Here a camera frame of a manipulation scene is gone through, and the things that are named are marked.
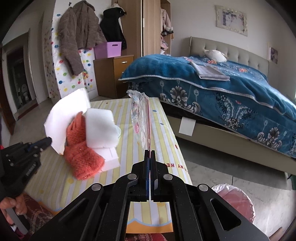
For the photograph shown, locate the black coat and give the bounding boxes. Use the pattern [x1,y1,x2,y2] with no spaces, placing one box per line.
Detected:
[100,8,127,50]

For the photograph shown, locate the thick white foam block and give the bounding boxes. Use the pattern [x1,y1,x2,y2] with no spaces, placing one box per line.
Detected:
[84,108,119,149]

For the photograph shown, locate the flat white foam block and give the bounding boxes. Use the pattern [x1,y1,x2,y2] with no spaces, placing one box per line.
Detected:
[92,146,121,172]

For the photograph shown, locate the brown quilted jacket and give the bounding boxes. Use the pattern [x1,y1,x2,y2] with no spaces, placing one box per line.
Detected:
[57,0,107,76]

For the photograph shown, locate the brown wooden door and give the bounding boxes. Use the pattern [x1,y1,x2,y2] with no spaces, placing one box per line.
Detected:
[0,44,15,135]

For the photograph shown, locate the white plush toy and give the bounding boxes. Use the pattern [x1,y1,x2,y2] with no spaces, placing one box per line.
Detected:
[203,49,228,63]

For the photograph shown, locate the white foam sheet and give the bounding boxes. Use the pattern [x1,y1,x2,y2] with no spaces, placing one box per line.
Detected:
[44,88,91,155]

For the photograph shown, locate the wooden nightstand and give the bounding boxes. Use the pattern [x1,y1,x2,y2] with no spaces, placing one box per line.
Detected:
[93,55,135,99]

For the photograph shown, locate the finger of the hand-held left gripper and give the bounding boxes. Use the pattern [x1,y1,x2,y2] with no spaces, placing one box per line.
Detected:
[25,137,53,154]

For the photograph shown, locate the pink hanging clothes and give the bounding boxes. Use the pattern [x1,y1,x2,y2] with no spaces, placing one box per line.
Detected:
[160,8,174,36]

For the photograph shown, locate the orange knitted cloth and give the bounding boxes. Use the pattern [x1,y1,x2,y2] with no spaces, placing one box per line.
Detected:
[63,112,105,181]

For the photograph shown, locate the person's left hand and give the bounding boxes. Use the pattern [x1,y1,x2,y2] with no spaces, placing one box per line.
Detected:
[0,194,28,215]

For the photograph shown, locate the folded grey sheet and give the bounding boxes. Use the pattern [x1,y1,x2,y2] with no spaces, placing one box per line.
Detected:
[191,61,231,82]

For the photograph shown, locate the yellow striped tablecloth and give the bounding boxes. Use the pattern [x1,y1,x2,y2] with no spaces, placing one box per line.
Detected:
[24,97,192,235]

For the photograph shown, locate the red patterned cloth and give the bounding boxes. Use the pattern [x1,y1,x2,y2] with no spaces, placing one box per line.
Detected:
[23,193,61,241]

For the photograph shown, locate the white toilet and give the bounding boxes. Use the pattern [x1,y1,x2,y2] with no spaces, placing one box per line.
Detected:
[20,84,31,101]

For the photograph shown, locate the small wall picture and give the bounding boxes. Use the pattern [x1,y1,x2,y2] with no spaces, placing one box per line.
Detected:
[269,47,278,64]

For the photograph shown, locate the large framed wall picture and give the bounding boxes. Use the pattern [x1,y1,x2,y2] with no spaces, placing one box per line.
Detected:
[215,5,248,37]

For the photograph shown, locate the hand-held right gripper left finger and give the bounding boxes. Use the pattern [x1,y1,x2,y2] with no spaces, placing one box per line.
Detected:
[37,150,151,241]

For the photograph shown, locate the purple storage box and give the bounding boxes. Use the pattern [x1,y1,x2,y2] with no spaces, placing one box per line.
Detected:
[93,41,122,59]

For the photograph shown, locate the bin with pink bag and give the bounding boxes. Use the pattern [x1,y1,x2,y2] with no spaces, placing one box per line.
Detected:
[211,183,257,232]

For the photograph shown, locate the clear plastic wrapper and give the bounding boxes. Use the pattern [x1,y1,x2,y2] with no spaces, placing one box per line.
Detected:
[127,89,152,151]

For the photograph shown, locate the beige upholstered bed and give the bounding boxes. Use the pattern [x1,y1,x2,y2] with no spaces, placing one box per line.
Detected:
[159,37,296,179]

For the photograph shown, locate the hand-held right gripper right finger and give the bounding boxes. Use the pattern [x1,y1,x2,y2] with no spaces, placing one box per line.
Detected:
[151,150,271,241]

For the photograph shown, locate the white label on bed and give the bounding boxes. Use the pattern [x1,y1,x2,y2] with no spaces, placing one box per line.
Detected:
[179,117,195,137]

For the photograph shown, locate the polka dot white board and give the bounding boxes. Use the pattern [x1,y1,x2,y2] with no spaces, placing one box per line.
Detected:
[43,19,97,100]

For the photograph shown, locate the wooden wardrobe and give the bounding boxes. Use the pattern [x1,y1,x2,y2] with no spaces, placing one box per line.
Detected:
[126,0,175,57]

